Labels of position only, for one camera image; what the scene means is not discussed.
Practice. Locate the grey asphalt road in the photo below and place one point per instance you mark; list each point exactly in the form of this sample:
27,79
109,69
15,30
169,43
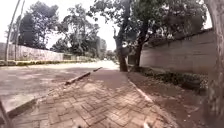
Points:
30,83

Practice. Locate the pole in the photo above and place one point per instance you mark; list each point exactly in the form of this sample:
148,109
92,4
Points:
10,33
18,30

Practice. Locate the concrete kerb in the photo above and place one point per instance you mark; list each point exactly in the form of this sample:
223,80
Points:
78,78

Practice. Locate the pale boundary wall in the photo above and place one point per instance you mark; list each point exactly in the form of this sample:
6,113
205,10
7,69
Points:
33,53

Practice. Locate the large tree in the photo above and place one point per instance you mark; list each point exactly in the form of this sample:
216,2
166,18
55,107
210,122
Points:
121,56
139,50
216,66

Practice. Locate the grey boundary wall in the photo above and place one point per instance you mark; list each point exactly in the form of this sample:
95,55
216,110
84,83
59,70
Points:
180,55

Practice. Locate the robot's own part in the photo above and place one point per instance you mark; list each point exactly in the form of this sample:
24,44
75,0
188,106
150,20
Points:
146,125

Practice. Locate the bare earth strip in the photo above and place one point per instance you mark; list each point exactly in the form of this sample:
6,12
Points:
166,96

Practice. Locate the grass verge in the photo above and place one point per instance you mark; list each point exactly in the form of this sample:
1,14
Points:
33,62

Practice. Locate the low plants along wall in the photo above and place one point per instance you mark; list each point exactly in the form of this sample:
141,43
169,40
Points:
176,79

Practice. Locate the row of trees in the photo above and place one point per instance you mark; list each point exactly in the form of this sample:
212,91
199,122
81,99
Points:
40,26

